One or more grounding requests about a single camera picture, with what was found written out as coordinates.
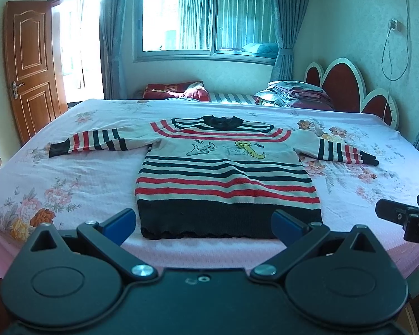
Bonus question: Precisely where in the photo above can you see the striped knit children's sweater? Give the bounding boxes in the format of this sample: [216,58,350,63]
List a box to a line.
[49,116,378,240]

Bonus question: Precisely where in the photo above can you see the red white flower headboard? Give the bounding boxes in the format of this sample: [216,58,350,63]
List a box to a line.
[304,58,400,129]

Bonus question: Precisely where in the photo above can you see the stack of folded quilts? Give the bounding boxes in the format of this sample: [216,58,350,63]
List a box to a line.
[253,80,334,111]

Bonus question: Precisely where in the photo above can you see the brown wooden door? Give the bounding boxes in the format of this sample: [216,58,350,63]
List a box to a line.
[3,1,67,144]

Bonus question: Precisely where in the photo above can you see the striped mattress pad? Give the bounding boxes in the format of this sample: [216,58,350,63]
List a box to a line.
[209,92,255,105]

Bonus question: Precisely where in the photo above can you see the red pillow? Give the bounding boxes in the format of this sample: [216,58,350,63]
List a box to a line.
[143,82,210,102]

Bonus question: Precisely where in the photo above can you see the large sliding window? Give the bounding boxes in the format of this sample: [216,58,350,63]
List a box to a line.
[135,0,278,64]

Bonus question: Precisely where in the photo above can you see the right teal curtain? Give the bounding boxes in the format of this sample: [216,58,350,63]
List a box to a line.
[271,0,309,81]

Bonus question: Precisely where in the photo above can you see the teal curtain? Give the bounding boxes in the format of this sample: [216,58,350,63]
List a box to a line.
[271,0,309,81]
[100,0,128,100]

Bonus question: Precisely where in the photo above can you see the left teal curtain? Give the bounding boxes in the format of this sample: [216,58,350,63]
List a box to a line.
[100,0,128,100]

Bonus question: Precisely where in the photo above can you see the white charging cable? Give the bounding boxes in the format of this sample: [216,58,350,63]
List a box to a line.
[380,0,413,121]

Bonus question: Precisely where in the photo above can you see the wall power socket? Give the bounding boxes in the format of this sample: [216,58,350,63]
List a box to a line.
[388,19,401,33]

